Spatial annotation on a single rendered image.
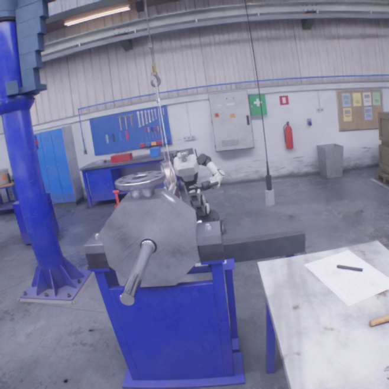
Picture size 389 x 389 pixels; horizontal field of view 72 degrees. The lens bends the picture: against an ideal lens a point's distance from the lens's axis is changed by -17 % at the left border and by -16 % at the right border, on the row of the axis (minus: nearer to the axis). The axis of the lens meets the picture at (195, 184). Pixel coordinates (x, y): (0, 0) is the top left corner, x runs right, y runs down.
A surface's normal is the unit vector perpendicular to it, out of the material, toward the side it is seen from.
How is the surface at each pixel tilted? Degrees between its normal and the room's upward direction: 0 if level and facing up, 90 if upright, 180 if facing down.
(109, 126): 90
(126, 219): 90
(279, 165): 90
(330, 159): 93
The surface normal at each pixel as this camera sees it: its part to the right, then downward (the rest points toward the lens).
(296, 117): -0.07, 0.25
